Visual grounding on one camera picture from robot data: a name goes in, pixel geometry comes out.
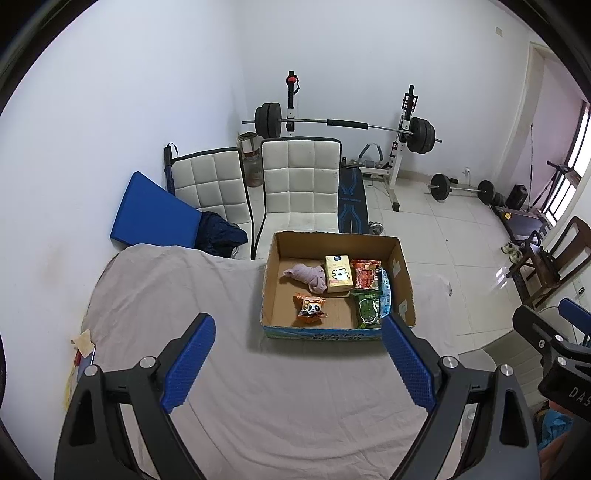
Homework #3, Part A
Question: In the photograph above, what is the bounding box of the dark wooden chair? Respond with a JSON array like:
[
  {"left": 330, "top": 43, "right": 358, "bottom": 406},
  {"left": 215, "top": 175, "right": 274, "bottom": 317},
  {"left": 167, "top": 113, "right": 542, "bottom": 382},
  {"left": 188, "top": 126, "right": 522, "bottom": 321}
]
[{"left": 505, "top": 216, "right": 591, "bottom": 310}]

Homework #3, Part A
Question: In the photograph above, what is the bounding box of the yellow tissue packet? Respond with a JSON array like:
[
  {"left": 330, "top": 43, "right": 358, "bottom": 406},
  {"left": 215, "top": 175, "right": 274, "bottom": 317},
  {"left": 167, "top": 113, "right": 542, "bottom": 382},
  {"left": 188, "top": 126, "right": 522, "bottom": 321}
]
[{"left": 324, "top": 255, "right": 354, "bottom": 294}]

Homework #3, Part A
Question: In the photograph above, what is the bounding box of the long barbell with black plates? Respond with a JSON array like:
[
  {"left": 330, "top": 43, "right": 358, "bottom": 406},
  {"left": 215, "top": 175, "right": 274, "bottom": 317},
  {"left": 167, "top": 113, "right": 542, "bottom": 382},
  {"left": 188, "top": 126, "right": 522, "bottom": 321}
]
[{"left": 241, "top": 102, "right": 443, "bottom": 154}]

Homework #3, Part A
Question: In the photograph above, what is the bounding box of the grey plastic chair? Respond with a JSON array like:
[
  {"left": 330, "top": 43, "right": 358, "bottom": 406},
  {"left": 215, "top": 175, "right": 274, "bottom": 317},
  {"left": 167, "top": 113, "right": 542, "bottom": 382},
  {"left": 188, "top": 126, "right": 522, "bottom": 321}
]
[{"left": 457, "top": 344, "right": 550, "bottom": 416}]

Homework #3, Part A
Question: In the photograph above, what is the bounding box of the clear plastic jar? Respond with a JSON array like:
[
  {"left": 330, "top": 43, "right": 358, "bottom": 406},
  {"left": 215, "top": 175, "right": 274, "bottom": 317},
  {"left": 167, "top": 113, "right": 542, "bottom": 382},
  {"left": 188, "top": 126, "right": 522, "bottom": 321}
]
[{"left": 238, "top": 131, "right": 264, "bottom": 188}]

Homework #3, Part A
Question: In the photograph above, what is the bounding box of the dark blue garment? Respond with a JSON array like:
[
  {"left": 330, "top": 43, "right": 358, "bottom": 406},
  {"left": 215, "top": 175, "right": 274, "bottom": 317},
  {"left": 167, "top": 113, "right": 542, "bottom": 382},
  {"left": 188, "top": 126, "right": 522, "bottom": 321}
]
[{"left": 198, "top": 211, "right": 249, "bottom": 259}]

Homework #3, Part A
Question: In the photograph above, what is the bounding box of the black treadmill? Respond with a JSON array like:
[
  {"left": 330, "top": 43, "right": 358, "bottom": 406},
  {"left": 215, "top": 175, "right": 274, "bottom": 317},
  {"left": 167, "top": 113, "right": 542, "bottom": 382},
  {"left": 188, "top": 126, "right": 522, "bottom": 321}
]
[{"left": 492, "top": 205, "right": 555, "bottom": 241}]

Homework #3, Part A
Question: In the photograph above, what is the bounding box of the white padded chair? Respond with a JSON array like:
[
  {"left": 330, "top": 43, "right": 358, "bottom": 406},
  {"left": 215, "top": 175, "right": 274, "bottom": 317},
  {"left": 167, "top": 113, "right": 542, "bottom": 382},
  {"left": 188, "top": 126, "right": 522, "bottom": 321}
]
[
  {"left": 168, "top": 147, "right": 254, "bottom": 259},
  {"left": 253, "top": 137, "right": 343, "bottom": 259}
]

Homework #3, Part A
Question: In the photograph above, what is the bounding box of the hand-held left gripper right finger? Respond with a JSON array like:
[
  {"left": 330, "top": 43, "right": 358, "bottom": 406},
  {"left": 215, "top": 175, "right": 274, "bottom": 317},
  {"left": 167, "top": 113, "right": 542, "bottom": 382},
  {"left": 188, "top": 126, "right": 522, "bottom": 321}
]
[{"left": 381, "top": 315, "right": 541, "bottom": 480}]

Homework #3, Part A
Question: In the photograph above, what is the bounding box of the green snack packet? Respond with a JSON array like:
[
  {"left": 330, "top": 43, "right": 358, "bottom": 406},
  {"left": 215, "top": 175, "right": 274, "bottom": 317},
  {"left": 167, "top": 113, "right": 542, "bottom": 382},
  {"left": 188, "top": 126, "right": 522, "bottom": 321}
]
[{"left": 351, "top": 291, "right": 386, "bottom": 329}]

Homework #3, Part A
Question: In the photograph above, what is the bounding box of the blue foam cushion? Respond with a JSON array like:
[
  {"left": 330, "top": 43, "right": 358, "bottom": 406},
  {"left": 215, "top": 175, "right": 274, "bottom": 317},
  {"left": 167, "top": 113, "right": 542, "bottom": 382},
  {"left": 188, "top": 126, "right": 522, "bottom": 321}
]
[{"left": 110, "top": 172, "right": 204, "bottom": 250}]

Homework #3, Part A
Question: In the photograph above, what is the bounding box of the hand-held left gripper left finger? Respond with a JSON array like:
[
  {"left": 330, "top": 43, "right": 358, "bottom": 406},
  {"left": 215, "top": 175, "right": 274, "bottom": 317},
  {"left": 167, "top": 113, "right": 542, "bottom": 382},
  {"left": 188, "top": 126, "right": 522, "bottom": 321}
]
[{"left": 54, "top": 313, "right": 217, "bottom": 480}]

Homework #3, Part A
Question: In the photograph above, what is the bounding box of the white weight bench rack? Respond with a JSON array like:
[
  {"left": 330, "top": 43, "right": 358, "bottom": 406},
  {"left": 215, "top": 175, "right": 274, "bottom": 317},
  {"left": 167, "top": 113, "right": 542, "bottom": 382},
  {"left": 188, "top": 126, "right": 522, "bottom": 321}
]
[{"left": 284, "top": 71, "right": 419, "bottom": 213}]

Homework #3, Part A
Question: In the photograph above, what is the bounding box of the purple cloth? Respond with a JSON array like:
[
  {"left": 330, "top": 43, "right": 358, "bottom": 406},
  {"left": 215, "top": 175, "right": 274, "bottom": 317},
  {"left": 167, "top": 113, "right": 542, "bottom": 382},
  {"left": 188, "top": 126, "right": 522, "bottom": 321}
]
[{"left": 281, "top": 263, "right": 328, "bottom": 295}]

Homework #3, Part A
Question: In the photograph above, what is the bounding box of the black and blue bench pad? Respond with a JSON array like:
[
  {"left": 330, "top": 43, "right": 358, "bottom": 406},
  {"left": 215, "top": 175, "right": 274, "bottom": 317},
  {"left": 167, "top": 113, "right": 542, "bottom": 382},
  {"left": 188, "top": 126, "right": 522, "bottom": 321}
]
[{"left": 337, "top": 167, "right": 369, "bottom": 235}]

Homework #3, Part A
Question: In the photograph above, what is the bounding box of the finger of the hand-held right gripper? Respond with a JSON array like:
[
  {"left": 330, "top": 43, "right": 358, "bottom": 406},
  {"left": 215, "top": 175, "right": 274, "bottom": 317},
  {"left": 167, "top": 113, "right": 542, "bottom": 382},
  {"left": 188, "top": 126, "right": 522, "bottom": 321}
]
[
  {"left": 512, "top": 305, "right": 568, "bottom": 357},
  {"left": 558, "top": 298, "right": 591, "bottom": 346}
]

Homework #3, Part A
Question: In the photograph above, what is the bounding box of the red snack packet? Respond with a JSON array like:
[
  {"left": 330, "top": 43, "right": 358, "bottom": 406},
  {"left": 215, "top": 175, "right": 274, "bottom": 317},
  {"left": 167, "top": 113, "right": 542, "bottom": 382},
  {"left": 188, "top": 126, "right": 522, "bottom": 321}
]
[{"left": 350, "top": 258, "right": 383, "bottom": 291}]

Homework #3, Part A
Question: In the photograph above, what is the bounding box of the short barbell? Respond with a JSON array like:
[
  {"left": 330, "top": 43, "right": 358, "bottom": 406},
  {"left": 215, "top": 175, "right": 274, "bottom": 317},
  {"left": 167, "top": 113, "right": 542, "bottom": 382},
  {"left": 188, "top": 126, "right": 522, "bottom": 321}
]
[{"left": 427, "top": 173, "right": 496, "bottom": 205}]

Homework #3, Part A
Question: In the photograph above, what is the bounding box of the long blue snack packet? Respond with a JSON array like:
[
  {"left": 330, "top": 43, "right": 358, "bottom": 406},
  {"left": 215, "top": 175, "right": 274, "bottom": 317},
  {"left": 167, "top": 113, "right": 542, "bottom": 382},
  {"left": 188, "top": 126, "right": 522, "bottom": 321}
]
[{"left": 376, "top": 268, "right": 393, "bottom": 319}]

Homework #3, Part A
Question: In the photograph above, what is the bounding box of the black and blue stick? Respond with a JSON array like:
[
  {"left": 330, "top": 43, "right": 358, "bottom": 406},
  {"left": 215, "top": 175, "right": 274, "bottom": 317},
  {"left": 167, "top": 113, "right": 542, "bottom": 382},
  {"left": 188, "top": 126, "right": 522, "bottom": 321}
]
[{"left": 164, "top": 143, "right": 178, "bottom": 195}]

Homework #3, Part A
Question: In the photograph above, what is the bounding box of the beige paper napkin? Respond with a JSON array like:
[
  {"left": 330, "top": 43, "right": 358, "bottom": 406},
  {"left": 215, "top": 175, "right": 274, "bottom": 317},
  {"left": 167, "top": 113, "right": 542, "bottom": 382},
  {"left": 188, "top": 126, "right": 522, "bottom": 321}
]
[{"left": 71, "top": 330, "right": 95, "bottom": 356}]

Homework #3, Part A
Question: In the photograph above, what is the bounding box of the cardboard box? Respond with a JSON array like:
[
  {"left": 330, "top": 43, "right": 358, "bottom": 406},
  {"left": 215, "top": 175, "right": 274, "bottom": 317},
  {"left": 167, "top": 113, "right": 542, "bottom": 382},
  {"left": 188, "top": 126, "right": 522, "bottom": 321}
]
[{"left": 260, "top": 231, "right": 417, "bottom": 342}]

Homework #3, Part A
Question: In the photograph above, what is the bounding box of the orange panda snack packet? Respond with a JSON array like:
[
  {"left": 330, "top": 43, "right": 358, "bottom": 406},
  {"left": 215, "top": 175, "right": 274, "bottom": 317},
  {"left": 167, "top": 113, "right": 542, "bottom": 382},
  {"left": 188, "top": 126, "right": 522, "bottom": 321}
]
[{"left": 293, "top": 294, "right": 328, "bottom": 324}]

